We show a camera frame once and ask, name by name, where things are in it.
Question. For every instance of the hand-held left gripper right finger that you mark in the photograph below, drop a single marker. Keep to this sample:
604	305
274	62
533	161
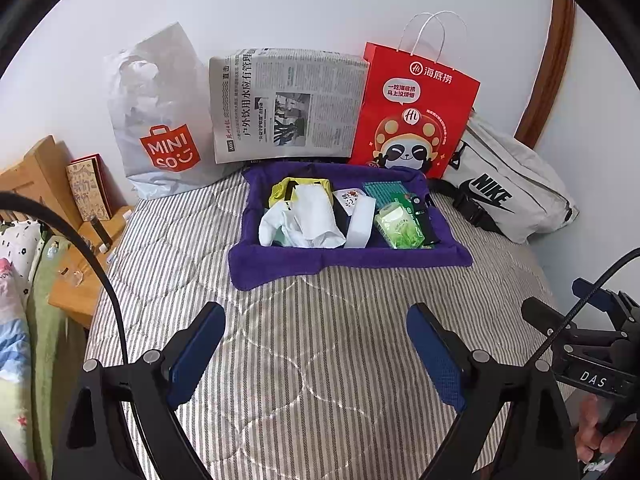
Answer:
432	355

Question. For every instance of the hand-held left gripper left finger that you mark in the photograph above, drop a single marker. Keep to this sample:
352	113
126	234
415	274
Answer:
197	355

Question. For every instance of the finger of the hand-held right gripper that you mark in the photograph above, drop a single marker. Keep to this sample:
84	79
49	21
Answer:
547	320
592	290

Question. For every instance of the purple towel tray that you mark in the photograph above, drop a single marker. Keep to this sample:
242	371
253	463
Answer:
350	265

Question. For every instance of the green wet wipes packet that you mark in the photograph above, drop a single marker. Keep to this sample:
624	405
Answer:
400	225

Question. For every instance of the mint and white sock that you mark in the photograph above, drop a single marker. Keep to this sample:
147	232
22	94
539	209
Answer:
290	239

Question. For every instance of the white foam sponge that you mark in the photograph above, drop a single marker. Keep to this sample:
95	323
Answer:
360	225

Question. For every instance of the green snack packet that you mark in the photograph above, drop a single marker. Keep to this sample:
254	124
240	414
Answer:
407	200

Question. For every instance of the teal scrub cloth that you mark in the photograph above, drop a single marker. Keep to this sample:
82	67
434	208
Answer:
382	190

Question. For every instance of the small printed card packet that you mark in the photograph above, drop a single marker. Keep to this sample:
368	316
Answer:
347	199

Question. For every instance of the yellow pouch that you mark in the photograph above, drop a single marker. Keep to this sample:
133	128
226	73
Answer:
277	192

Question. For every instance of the white paper towel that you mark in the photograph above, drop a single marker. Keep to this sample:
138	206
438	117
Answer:
315	210

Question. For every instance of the person's right hand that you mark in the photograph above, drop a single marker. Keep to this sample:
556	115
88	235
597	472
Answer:
590	435

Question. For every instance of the striped bed quilt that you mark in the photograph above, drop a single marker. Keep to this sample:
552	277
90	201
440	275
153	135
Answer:
310	385

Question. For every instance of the white sling bag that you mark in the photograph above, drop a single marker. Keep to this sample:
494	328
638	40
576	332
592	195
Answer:
525	170

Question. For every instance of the wooden nightstand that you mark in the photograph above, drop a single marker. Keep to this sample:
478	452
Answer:
70	300

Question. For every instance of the clear plastic piece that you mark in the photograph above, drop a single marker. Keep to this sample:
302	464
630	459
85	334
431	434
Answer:
72	276

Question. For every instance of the green cloth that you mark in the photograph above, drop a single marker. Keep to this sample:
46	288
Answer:
50	335

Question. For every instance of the small black device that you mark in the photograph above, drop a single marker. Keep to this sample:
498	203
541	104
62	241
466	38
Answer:
100	232

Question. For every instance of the patterned book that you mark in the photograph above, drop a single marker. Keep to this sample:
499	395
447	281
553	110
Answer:
87	187

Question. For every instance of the white floral cloth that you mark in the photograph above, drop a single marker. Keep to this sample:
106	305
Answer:
20	250

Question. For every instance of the red paper gift bag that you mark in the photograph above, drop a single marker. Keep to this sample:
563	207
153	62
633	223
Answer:
450	110

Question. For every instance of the white plastic shopping bag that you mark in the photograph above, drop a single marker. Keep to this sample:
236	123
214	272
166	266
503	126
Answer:
165	90

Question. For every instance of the folded newspaper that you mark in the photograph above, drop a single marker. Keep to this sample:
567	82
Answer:
325	110

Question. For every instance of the wooden door frame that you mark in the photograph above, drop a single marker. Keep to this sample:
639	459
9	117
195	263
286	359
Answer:
562	60

